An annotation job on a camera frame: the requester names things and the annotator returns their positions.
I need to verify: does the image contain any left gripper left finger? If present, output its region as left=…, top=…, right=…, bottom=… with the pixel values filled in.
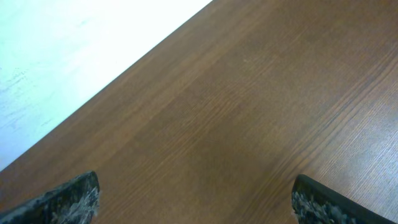
left=1, top=170, right=100, bottom=224

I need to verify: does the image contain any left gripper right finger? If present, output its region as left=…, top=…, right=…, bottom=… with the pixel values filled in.
left=291, top=174, right=395, bottom=224

